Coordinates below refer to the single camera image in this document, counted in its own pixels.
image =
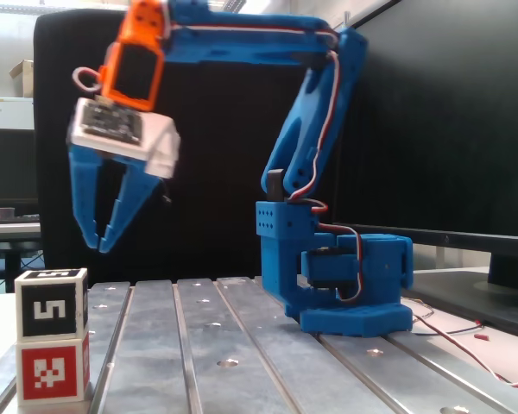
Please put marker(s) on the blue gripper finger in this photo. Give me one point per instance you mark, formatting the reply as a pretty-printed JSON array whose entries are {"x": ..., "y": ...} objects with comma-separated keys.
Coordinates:
[
  {"x": 84, "y": 194},
  {"x": 131, "y": 198}
]

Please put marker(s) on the black cube with white markers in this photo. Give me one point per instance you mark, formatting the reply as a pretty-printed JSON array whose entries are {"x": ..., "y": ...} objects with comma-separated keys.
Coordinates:
[{"x": 47, "y": 310}]

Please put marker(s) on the blue and orange robot arm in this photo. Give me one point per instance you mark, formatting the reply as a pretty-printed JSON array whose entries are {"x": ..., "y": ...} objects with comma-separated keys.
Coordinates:
[{"x": 319, "y": 108}]

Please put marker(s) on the red cube with white markers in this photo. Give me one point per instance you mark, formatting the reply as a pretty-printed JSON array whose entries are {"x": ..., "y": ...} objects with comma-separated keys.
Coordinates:
[{"x": 47, "y": 371}]

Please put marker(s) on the small black background monitor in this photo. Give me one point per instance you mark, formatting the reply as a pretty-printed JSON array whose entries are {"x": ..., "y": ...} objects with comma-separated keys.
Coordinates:
[{"x": 13, "y": 168}]

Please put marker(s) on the dark keyboard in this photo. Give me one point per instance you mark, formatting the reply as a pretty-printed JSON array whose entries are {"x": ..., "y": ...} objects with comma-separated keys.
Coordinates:
[{"x": 8, "y": 218}]

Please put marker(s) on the small grey device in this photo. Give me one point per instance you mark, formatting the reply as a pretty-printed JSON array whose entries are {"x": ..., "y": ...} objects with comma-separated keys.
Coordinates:
[{"x": 3, "y": 212}]

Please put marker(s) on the white background desk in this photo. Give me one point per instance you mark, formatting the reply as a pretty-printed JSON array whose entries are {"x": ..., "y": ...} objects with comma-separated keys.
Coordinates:
[{"x": 8, "y": 230}]

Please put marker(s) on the large black panel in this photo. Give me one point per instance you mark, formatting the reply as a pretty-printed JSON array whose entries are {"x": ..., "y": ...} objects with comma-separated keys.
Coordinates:
[{"x": 220, "y": 172}]

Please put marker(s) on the brown cardboard box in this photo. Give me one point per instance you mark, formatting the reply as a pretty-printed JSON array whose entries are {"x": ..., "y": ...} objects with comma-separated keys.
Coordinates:
[{"x": 23, "y": 77}]

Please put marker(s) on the ceiling light fixture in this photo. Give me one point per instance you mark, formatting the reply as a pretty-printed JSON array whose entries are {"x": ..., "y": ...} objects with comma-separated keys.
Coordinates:
[{"x": 235, "y": 4}]

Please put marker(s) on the black Dell monitor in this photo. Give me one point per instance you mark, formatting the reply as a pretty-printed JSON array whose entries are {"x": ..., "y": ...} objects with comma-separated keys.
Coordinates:
[{"x": 436, "y": 129}]

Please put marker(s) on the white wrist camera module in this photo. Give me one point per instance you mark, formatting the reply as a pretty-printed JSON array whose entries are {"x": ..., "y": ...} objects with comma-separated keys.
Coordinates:
[{"x": 159, "y": 142}]

